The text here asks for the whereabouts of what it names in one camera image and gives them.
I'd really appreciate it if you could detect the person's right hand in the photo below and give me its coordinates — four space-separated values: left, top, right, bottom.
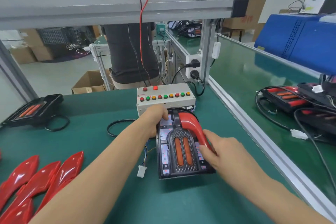
198 129 264 186

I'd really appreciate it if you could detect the person's left hand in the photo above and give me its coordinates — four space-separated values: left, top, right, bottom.
135 104 170 139

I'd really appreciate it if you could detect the coloured wire harness with connector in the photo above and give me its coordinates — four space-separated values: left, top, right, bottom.
143 142 157 167

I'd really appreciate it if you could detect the red curved lens cover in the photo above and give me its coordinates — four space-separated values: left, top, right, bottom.
178 111 217 155

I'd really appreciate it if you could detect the pile of black lamp housings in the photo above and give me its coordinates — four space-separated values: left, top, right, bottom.
1 93 70 132

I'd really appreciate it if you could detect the person's right forearm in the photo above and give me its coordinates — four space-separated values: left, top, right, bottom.
247 166 336 224

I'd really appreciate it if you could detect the person's left forearm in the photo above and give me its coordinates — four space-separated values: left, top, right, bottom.
29 124 158 224

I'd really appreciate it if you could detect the beige test button box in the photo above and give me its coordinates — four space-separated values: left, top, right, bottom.
136 83 196 117

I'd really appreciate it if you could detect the white power strip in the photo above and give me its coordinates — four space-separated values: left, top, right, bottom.
186 52 203 81

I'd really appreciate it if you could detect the low open cardboard carton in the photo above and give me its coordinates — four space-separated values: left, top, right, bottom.
72 70 113 95

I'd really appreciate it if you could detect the white metal stand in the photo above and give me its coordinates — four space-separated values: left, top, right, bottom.
90 42 112 91

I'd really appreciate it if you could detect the black mesh basket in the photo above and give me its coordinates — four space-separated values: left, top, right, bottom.
37 27 90 46

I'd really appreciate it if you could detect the large cardboard box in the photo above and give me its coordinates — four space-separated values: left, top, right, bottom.
21 28 58 62

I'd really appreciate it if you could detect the pile of red lens covers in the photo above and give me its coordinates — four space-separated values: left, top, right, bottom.
0 150 85 224

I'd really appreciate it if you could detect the blue plastic crate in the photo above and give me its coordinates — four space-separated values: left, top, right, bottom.
254 14 336 75

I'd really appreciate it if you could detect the small cardboard box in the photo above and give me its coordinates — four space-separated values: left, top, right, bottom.
9 47 37 65

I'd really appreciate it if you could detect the red power cable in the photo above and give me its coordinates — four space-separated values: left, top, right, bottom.
139 0 154 84

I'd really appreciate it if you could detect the white switch box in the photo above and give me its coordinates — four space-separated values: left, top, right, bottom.
211 42 221 60

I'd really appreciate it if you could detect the black power cable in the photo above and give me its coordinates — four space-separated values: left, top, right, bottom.
131 0 150 81

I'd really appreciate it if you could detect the aluminium workstation frame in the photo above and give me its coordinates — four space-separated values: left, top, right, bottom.
0 0 251 101

